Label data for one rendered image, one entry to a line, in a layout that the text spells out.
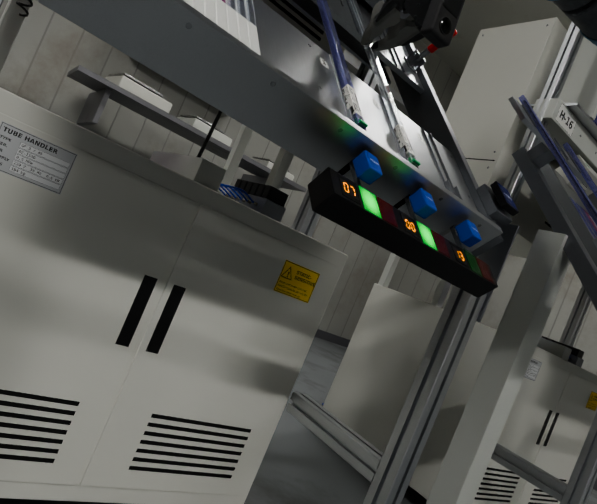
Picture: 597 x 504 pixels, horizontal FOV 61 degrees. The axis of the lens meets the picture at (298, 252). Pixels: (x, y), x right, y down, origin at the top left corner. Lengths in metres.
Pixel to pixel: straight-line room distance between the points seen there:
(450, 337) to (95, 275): 0.56
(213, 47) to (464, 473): 0.91
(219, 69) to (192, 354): 0.54
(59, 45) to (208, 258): 3.22
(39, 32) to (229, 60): 3.49
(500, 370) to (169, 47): 0.86
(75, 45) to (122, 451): 3.34
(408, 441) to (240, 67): 0.61
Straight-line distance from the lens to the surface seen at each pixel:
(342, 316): 5.23
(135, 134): 4.05
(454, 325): 0.86
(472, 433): 1.13
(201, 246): 0.88
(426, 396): 0.87
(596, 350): 4.12
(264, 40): 0.64
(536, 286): 1.12
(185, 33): 0.52
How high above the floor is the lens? 0.56
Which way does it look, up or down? 2 degrees up
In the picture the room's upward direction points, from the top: 23 degrees clockwise
